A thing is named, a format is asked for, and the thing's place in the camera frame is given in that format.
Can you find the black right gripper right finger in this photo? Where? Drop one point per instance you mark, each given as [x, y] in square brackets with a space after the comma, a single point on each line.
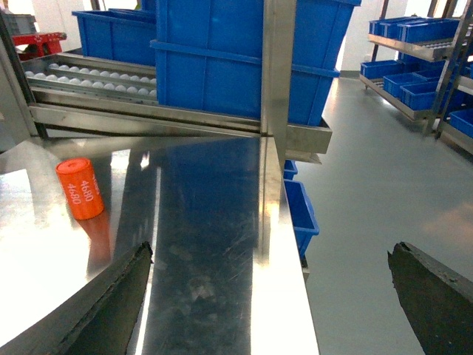
[436, 300]

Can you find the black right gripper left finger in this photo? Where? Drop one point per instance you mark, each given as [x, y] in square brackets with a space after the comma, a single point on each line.
[99, 318]

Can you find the orange cylindrical capacitor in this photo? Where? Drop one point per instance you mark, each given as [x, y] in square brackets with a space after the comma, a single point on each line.
[79, 183]

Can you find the blue bin under table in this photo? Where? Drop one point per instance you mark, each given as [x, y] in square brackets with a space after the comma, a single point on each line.
[302, 213]

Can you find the steel shelf rack right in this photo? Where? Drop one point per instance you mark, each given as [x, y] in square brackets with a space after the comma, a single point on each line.
[431, 79]

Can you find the steel roller rack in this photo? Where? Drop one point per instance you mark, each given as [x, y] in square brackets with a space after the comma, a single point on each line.
[102, 111]

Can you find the blue bin behind left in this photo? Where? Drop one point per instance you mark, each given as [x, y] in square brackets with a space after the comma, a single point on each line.
[118, 34]

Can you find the large blue plastic bin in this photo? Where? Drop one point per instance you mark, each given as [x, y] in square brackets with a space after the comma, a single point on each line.
[209, 56]

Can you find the red metal frame table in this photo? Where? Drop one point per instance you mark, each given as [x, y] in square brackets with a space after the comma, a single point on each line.
[38, 45]

